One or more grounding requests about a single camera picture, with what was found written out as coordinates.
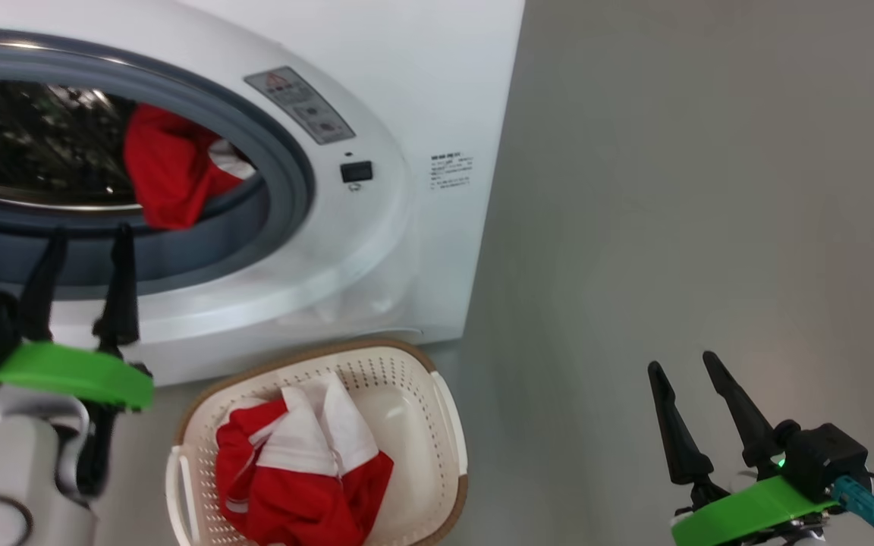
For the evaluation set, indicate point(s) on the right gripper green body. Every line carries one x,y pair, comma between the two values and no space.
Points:
748,512

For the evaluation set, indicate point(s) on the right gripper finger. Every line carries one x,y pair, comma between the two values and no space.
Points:
683,440
748,425

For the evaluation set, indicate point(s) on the white front-load washing machine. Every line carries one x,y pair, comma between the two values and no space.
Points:
437,91

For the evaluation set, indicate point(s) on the cream perforated basket brown rim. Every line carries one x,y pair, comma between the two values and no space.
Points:
414,425

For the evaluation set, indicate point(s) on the grey warning label plate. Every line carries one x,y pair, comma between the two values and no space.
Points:
300,105

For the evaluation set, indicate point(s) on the black rectangular block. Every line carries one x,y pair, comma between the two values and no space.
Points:
356,171

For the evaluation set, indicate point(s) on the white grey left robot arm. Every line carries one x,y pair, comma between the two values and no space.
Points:
4,470

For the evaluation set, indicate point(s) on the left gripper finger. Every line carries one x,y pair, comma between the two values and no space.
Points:
42,296
122,303

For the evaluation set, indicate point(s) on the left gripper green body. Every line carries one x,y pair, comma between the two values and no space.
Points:
65,371

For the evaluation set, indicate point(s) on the red and white garment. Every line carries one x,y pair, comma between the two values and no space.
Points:
168,167
293,493

